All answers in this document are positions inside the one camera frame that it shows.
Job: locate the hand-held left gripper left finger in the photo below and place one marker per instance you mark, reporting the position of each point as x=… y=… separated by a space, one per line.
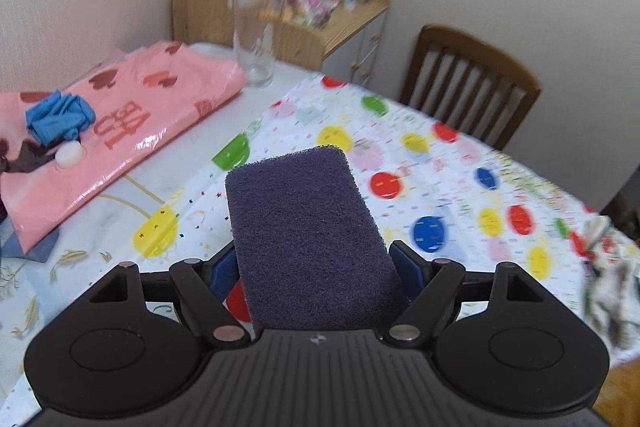
x=223 y=274

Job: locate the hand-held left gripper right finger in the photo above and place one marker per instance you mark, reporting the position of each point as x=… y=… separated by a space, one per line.
x=411 y=269

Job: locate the purple scouring sponge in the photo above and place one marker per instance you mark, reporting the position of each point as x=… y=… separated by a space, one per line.
x=310 y=234

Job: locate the christmas print cloth bag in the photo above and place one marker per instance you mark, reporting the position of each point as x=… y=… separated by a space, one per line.
x=612 y=287

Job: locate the polka dot tablecloth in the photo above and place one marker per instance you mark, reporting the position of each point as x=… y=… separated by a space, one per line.
x=440 y=167

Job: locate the pink printed plastic bag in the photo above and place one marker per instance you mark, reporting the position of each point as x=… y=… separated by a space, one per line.
x=130 y=107

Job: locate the dark wooden chair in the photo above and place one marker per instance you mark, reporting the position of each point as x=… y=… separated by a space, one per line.
x=465 y=82

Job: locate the white bottle cap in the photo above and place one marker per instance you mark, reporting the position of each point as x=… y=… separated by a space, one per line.
x=68 y=153

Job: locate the grey blue cloth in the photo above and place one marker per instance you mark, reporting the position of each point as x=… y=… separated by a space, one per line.
x=27 y=247

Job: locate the blue rubber gloves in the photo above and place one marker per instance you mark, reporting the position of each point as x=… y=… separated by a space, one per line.
x=57 y=114

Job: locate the brown cloth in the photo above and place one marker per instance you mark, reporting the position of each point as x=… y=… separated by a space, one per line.
x=25 y=157

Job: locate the light wooden cabinet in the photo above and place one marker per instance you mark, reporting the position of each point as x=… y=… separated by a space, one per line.
x=305 y=44

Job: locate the tall clear drinking glass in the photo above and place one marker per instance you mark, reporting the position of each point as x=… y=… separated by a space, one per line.
x=255 y=32

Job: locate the pink snack package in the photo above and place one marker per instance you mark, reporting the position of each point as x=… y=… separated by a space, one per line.
x=312 y=3

